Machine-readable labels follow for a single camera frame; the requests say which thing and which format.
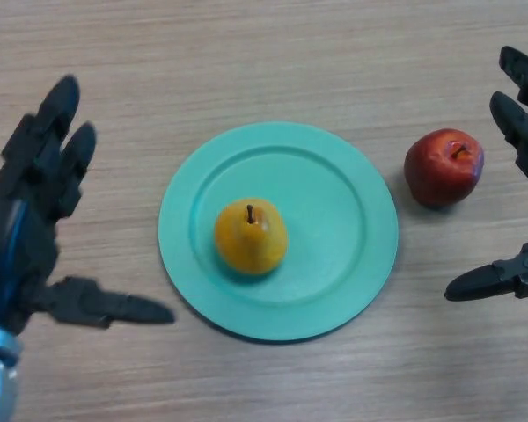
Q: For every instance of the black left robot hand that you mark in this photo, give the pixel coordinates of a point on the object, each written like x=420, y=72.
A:
x=17, y=237

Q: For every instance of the yellow pear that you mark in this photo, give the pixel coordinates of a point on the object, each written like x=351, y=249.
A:
x=251, y=237

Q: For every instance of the green round plate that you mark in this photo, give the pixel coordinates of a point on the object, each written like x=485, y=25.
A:
x=334, y=228

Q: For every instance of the red apple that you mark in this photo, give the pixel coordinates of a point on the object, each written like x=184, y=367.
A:
x=440, y=171

